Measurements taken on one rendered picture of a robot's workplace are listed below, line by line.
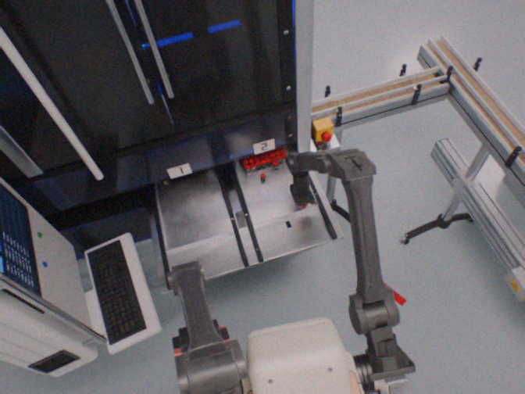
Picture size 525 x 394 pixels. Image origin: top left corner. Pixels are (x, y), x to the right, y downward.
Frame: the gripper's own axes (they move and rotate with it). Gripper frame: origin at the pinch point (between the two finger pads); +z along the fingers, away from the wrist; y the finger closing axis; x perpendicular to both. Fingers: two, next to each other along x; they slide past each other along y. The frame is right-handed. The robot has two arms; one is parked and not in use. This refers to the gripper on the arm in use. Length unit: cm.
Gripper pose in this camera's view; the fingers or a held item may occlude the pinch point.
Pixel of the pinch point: (303, 207)
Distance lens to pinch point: 160.2
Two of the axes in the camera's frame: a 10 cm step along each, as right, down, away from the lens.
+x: -9.6, 2.8, -0.7
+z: 1.4, 6.5, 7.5
